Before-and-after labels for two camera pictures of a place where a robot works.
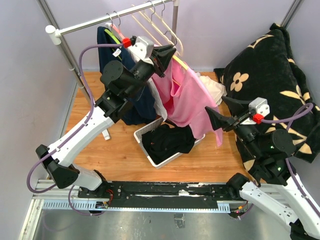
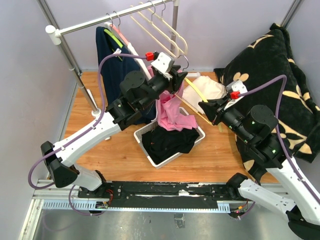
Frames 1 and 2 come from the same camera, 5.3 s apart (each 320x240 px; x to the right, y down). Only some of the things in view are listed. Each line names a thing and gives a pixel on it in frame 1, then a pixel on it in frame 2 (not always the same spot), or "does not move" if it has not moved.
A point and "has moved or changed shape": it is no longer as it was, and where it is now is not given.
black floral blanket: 275,115 does not move
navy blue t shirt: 142,108 does not move
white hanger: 160,19 → 186,50
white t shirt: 158,99 has moved or changed shape
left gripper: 161,57 → 175,83
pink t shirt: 186,98 has moved or changed shape
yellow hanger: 183,64 → 198,89
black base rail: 162,195 does not move
